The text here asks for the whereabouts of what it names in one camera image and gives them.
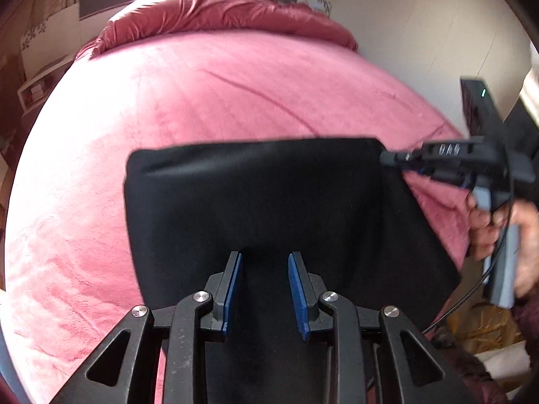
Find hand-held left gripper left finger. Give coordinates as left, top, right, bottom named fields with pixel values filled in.
left=51, top=251, right=244, bottom=404

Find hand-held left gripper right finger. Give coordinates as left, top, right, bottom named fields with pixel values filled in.
left=287, top=251, right=472, bottom=404

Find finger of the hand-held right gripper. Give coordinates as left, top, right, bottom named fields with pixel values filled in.
left=379, top=149, right=434, bottom=176

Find black pants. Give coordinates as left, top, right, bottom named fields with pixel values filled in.
left=123, top=137, right=462, bottom=404

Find person's right hand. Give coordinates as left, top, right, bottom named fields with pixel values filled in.
left=464, top=194, right=539, bottom=300

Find white floral panel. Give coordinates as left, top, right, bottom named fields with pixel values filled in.
left=302, top=0, right=334, bottom=18
left=19, top=2, right=82, bottom=80

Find person's dark red clothing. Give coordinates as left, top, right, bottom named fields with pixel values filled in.
left=440, top=299, right=539, bottom=404

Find pink blanket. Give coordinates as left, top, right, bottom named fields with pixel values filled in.
left=0, top=25, right=478, bottom=404

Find red duvet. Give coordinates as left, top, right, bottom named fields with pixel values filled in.
left=90, top=0, right=359, bottom=57

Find white bedside shelf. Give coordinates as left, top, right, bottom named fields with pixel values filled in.
left=18, top=56, right=73, bottom=113

